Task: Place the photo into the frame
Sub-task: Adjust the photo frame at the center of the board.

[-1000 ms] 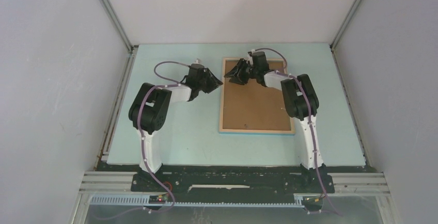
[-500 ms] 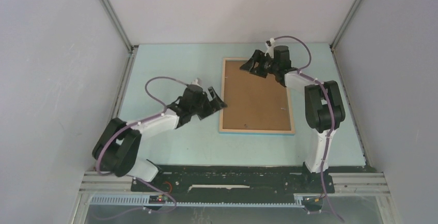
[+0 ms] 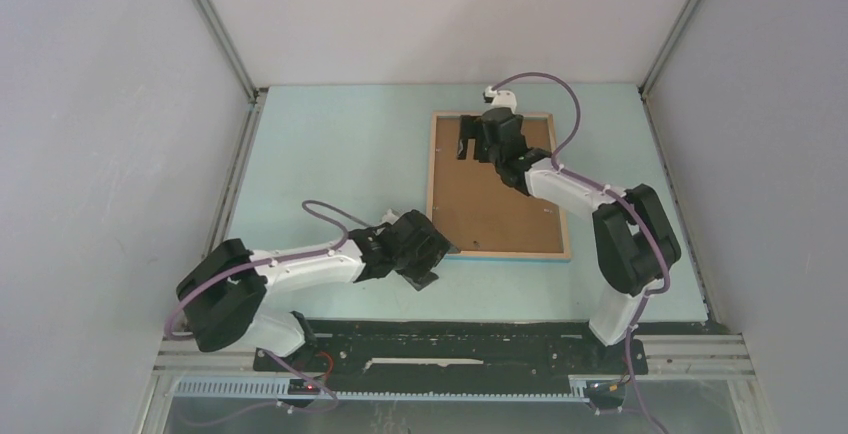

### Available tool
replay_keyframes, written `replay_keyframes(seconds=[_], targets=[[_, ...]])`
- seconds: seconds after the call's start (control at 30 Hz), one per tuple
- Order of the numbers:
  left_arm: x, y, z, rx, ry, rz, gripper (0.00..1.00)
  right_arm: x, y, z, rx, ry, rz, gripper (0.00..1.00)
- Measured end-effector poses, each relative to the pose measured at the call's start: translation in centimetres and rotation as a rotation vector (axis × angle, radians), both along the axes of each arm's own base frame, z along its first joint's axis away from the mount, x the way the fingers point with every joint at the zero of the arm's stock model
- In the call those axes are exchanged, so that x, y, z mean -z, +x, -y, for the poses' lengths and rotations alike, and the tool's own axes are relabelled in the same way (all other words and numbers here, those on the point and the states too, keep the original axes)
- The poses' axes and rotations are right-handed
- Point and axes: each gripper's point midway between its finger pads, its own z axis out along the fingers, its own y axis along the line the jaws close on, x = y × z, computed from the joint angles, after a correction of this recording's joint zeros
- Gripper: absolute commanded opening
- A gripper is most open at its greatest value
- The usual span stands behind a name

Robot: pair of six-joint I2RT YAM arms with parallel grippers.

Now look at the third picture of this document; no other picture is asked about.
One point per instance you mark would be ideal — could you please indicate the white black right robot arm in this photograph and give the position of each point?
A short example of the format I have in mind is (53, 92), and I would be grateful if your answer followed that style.
(635, 243)

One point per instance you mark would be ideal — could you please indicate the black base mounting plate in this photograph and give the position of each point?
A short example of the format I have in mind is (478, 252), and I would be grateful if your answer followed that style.
(461, 358)

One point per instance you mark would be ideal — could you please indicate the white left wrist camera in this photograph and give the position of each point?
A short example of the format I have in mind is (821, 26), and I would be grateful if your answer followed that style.
(390, 217)

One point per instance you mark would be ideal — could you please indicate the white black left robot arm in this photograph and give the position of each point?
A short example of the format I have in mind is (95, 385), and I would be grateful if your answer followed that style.
(234, 295)

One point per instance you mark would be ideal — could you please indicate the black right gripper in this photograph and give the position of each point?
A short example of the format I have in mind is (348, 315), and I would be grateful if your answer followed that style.
(474, 127)

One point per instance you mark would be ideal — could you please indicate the brown cardboard backing board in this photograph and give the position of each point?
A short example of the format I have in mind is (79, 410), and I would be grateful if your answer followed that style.
(497, 199)

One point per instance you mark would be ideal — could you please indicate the right aluminium corner post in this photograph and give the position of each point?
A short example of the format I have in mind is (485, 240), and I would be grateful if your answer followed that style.
(668, 46)

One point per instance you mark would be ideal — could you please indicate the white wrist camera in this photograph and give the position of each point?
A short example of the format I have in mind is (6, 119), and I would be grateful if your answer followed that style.
(390, 217)
(500, 98)

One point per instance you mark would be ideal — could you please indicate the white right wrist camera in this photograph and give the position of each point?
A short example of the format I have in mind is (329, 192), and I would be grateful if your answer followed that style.
(500, 98)

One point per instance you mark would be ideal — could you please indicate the aluminium corner post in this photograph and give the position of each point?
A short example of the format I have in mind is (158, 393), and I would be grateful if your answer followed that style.
(668, 46)
(220, 35)

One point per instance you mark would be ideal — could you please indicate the wooden picture frame with glass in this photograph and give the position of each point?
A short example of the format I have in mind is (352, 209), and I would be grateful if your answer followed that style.
(497, 255)

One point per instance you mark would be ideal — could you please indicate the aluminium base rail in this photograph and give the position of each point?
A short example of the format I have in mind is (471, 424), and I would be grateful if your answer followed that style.
(673, 353)

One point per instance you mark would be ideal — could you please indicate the left aluminium corner post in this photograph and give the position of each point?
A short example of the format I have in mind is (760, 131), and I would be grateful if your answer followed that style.
(220, 35)

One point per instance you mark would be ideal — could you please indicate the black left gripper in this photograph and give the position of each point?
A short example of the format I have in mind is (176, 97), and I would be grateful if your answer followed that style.
(433, 248)

